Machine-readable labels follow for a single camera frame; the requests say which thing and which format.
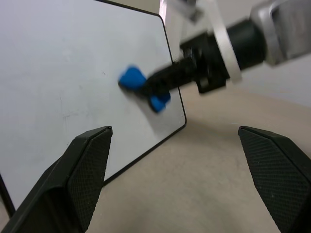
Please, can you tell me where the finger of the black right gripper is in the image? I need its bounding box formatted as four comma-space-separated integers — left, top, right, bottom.
140, 59, 196, 98

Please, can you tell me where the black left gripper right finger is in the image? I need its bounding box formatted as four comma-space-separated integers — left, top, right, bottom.
238, 126, 311, 233

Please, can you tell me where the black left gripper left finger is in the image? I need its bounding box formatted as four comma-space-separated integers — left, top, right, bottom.
0, 126, 113, 233

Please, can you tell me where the blue whiteboard eraser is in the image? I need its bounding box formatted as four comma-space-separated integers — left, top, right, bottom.
118, 64, 172, 113

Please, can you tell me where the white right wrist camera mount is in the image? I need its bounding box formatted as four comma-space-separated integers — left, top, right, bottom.
159, 0, 243, 85

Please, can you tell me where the whiteboard with black frame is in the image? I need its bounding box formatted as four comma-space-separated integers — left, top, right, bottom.
0, 0, 188, 218

